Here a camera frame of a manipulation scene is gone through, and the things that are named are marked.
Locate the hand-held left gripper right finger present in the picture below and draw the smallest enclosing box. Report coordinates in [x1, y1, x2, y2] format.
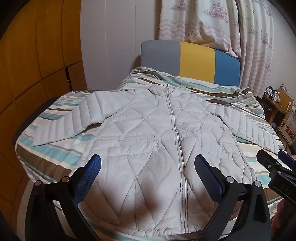
[194, 154, 272, 241]

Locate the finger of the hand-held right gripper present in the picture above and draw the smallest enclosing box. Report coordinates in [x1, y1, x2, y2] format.
[256, 149, 284, 180]
[277, 150, 296, 173]

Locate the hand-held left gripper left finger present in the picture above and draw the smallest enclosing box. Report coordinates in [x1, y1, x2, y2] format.
[24, 153, 102, 241]

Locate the light grey quilted down jacket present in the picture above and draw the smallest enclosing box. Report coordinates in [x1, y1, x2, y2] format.
[32, 84, 281, 233]

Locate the rattan chair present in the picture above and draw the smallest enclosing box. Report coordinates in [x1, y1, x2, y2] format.
[276, 102, 296, 152]

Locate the striped duvet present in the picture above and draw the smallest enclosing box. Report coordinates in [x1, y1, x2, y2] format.
[15, 66, 288, 241]

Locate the wooden desk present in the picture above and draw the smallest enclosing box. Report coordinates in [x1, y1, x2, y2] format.
[261, 87, 295, 127]

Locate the dark bed base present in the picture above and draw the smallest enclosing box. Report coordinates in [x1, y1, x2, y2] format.
[13, 97, 53, 149]

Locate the grey yellow blue headboard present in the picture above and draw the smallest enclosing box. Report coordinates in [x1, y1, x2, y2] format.
[141, 40, 241, 87]

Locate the orange wooden wardrobe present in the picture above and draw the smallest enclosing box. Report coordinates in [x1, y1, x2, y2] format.
[0, 0, 88, 223]

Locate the ship print curtain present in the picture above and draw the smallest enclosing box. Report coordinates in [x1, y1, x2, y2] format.
[158, 0, 274, 99]

